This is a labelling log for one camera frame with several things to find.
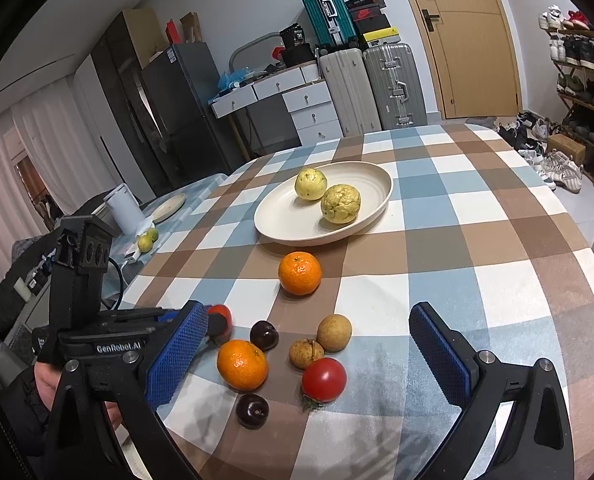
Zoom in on wooden shoe rack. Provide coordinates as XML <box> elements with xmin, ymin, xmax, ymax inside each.
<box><xmin>547</xmin><ymin>5</ymin><xmax>594</xmax><ymax>183</ymax></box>

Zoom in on large cardboard box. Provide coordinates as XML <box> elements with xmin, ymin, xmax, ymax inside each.
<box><xmin>122</xmin><ymin>7</ymin><xmax>165</xmax><ymax>70</ymax></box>

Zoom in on black labelled box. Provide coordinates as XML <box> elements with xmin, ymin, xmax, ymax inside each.
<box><xmin>279</xmin><ymin>24</ymin><xmax>310</xmax><ymax>50</ymax></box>

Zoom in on smooth yellow guava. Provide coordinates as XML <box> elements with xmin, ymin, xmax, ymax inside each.
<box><xmin>295</xmin><ymin>168</ymin><xmax>328</xmax><ymax>202</ymax></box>

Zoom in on person's left forearm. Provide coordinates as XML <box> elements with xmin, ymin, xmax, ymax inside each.
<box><xmin>0</xmin><ymin>364</ymin><xmax>58</xmax><ymax>463</ymax></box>

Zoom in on dark brown wardrobe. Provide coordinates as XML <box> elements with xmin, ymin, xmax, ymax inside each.
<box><xmin>90</xmin><ymin>10</ymin><xmax>165</xmax><ymax>196</ymax></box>

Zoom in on small cardboard box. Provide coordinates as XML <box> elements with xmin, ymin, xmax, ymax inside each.
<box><xmin>547</xmin><ymin>134</ymin><xmax>586</xmax><ymax>165</ymax></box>

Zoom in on yellow and black shoebox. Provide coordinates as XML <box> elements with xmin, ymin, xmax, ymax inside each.
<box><xmin>361</xmin><ymin>29</ymin><xmax>403</xmax><ymax>50</ymax></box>

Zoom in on red tomato with stem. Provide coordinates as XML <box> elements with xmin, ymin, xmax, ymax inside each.
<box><xmin>301</xmin><ymin>357</ymin><xmax>348</xmax><ymax>407</ymax></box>

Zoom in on wooden door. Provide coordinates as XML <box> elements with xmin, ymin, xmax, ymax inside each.
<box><xmin>394</xmin><ymin>0</ymin><xmax>522</xmax><ymax>120</ymax></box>

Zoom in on small red tomato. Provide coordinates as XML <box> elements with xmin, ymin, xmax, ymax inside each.
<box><xmin>208</xmin><ymin>303</ymin><xmax>233</xmax><ymax>328</ymax></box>

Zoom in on white curtain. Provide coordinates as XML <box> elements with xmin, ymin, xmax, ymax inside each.
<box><xmin>0</xmin><ymin>75</ymin><xmax>123</xmax><ymax>281</ymax></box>

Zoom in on grey refrigerator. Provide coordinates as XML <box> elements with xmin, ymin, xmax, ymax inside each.
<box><xmin>141</xmin><ymin>42</ymin><xmax>233</xmax><ymax>176</ymax></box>

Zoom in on flat cardboard box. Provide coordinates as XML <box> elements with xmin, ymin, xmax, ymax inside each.
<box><xmin>179</xmin><ymin>11</ymin><xmax>203</xmax><ymax>45</ymax></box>

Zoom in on person's left hand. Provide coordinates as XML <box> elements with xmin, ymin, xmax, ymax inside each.
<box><xmin>33</xmin><ymin>361</ymin><xmax>65</xmax><ymax>412</ymax></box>

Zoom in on heap of loose sneakers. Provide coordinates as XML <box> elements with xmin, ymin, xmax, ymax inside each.
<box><xmin>497</xmin><ymin>110</ymin><xmax>585</xmax><ymax>193</ymax></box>

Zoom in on cream oval plate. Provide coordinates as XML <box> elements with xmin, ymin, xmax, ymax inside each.
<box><xmin>253</xmin><ymin>161</ymin><xmax>394</xmax><ymax>247</ymax></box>

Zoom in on red shoebox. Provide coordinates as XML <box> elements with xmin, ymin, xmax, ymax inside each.
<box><xmin>349</xmin><ymin>4</ymin><xmax>385</xmax><ymax>20</ymax></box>

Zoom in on orange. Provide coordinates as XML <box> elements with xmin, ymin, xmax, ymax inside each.
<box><xmin>277</xmin><ymin>251</ymin><xmax>323</xmax><ymax>296</ymax></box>
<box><xmin>216</xmin><ymin>339</ymin><xmax>269</xmax><ymax>392</ymax></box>

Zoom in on black bag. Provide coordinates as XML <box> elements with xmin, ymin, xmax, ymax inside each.
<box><xmin>281</xmin><ymin>46</ymin><xmax>318</xmax><ymax>67</ymax></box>

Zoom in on beige suitcase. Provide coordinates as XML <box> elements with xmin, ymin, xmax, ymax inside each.
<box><xmin>318</xmin><ymin>49</ymin><xmax>382</xmax><ymax>137</ymax></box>

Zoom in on white desk with drawers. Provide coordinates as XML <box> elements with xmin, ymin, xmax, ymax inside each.
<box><xmin>209</xmin><ymin>62</ymin><xmax>345</xmax><ymax>161</ymax></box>

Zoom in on rows of assorted shoes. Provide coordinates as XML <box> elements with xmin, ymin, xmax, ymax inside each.
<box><xmin>537</xmin><ymin>4</ymin><xmax>594</xmax><ymax>191</ymax></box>

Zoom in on round wooden plate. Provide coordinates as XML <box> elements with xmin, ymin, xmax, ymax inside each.
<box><xmin>149</xmin><ymin>194</ymin><xmax>187</xmax><ymax>222</ymax></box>

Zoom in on white cylindrical container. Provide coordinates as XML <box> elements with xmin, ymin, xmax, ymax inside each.
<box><xmin>103</xmin><ymin>183</ymin><xmax>145</xmax><ymax>233</ymax></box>

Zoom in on checked tablecloth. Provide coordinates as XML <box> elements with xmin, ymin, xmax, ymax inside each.
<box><xmin>112</xmin><ymin>122</ymin><xmax>594</xmax><ymax>480</ymax></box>

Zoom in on brown longan with stem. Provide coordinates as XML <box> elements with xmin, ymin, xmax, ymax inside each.
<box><xmin>289</xmin><ymin>338</ymin><xmax>325</xmax><ymax>371</ymax></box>

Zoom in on round brown longan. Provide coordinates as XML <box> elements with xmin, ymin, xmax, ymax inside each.
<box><xmin>316</xmin><ymin>313</ymin><xmax>353</xmax><ymax>352</ymax></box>

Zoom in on blue plastic bag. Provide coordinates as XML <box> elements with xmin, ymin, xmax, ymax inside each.
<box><xmin>218</xmin><ymin>67</ymin><xmax>250</xmax><ymax>92</ymax></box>

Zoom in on pale blue checked cloth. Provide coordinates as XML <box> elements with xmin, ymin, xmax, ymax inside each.
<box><xmin>102</xmin><ymin>172</ymin><xmax>228</xmax><ymax>271</ymax></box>

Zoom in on bumpy yellow guava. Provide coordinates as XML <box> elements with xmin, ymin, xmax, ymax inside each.
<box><xmin>320</xmin><ymin>184</ymin><xmax>362</xmax><ymax>225</ymax></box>

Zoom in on silver suitcase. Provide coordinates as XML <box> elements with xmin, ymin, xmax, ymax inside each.
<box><xmin>362</xmin><ymin>42</ymin><xmax>429</xmax><ymax>131</ymax></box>

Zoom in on teal suitcase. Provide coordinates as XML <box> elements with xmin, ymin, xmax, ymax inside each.
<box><xmin>296</xmin><ymin>0</ymin><xmax>355</xmax><ymax>51</ymax></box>

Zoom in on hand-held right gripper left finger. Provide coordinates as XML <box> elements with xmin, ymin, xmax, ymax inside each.
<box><xmin>42</xmin><ymin>301</ymin><xmax>210</xmax><ymax>480</ymax></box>

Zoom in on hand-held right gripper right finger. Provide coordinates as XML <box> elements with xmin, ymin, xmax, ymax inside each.
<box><xmin>410</xmin><ymin>302</ymin><xmax>576</xmax><ymax>480</ymax></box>

